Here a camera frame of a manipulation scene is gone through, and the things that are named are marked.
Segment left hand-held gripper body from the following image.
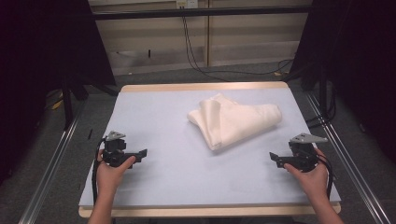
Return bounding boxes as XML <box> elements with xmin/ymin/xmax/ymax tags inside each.
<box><xmin>102</xmin><ymin>130</ymin><xmax>138</xmax><ymax>169</ymax></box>

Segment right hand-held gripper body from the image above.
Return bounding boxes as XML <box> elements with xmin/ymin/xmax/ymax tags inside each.
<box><xmin>289</xmin><ymin>133</ymin><xmax>329</xmax><ymax>173</ymax></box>

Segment white mesh laundry bag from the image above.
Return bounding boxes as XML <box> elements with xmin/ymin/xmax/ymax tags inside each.
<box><xmin>186</xmin><ymin>92</ymin><xmax>283</xmax><ymax>152</ymax></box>

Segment person's left hand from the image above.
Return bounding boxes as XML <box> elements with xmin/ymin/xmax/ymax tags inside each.
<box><xmin>95</xmin><ymin>149</ymin><xmax>137</xmax><ymax>195</ymax></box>

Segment person's right hand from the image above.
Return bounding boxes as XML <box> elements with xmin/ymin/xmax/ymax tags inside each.
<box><xmin>283</xmin><ymin>147</ymin><xmax>330</xmax><ymax>201</ymax></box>

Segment light blue table mat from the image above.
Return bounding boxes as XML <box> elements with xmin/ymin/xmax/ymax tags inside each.
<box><xmin>78</xmin><ymin>87</ymin><xmax>342</xmax><ymax>208</ymax></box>

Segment black metal stand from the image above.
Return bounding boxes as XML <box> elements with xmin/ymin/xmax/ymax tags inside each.
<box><xmin>60</xmin><ymin>73</ymin><xmax>120</xmax><ymax>131</ymax></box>

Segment yellow floor tape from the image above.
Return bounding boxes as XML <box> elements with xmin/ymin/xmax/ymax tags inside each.
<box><xmin>50</xmin><ymin>98</ymin><xmax>65</xmax><ymax>111</ymax></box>

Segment wooden table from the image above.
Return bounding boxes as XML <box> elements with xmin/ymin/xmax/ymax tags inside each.
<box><xmin>78</xmin><ymin>81</ymin><xmax>342</xmax><ymax>218</ymax></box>

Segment black curtain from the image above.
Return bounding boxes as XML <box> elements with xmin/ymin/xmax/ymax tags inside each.
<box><xmin>289</xmin><ymin>0</ymin><xmax>396</xmax><ymax>164</ymax></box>
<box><xmin>0</xmin><ymin>0</ymin><xmax>117</xmax><ymax>186</ymax></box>

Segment black horizontal metal bar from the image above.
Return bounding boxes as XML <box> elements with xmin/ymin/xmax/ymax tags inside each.
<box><xmin>92</xmin><ymin>5</ymin><xmax>313</xmax><ymax>21</ymax></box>

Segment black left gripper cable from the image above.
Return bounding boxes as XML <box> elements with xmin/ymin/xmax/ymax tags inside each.
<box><xmin>91</xmin><ymin>138</ymin><xmax>107</xmax><ymax>205</ymax></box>

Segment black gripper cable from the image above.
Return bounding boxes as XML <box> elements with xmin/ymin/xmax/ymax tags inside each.
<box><xmin>317</xmin><ymin>153</ymin><xmax>334</xmax><ymax>201</ymax></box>
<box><xmin>91</xmin><ymin>138</ymin><xmax>107</xmax><ymax>205</ymax></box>

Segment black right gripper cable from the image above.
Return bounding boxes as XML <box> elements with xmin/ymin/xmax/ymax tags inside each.
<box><xmin>317</xmin><ymin>153</ymin><xmax>334</xmax><ymax>201</ymax></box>

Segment aluminium floor rail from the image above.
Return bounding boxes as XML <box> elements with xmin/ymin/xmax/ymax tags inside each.
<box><xmin>304</xmin><ymin>91</ymin><xmax>392</xmax><ymax>224</ymax></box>
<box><xmin>18</xmin><ymin>101</ymin><xmax>87</xmax><ymax>224</ymax></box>

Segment black cable bundle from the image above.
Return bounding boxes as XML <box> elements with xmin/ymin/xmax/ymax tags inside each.
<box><xmin>305</xmin><ymin>78</ymin><xmax>339</xmax><ymax>129</ymax></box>

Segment black floor cable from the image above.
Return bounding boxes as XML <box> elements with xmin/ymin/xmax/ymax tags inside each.
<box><xmin>181</xmin><ymin>15</ymin><xmax>294</xmax><ymax>83</ymax></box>

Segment white wall socket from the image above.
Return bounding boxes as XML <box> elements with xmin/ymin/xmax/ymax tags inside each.
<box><xmin>176</xmin><ymin>0</ymin><xmax>200</xmax><ymax>9</ymax></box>

